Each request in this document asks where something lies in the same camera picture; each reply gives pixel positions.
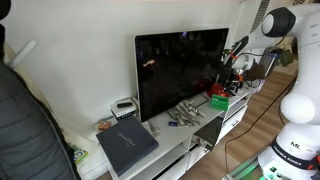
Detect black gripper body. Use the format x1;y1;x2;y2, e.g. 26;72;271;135
217;64;244;90

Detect green plastic block bin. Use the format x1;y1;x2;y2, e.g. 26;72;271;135
209;94;230;112

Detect stacked red bowls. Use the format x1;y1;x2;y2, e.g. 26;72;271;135
207;83;231;99

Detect white printed cardboard box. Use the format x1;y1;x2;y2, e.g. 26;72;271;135
244;78;266;95

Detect dark grey box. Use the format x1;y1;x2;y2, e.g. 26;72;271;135
192;116;224;152

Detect grey white striped cloth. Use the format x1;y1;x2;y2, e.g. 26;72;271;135
165;99;208;128

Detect black flat screen television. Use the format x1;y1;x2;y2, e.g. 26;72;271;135
134;28;230;123

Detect white louvred vent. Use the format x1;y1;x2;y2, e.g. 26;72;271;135
249;0;272;34

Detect white television cabinet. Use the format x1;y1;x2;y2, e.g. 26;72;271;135
78;84;253;180

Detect green lit robot platform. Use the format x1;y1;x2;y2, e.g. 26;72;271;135
222;155;268;180

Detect black remote control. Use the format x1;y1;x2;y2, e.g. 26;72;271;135
116;101;134;109

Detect white set-top box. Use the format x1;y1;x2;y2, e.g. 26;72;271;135
110;99;138;121

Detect dark blue book box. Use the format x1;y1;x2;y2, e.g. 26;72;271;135
95;115;160;177

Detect small brown object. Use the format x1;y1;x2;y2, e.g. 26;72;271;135
97;119;113;131

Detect green printed booklet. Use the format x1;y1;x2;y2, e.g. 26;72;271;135
71;146;90;165

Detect white tube roll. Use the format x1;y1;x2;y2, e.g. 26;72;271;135
7;39;38;69

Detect person in grey jacket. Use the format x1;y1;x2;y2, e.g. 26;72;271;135
0;0;80;180

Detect metal wire rack frame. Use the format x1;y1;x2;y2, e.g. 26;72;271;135
192;94;210;108

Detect white drawer metal handle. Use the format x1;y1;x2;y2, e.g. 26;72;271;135
219;105;249;138

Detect black floor cable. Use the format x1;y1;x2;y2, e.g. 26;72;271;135
223;77;298;175

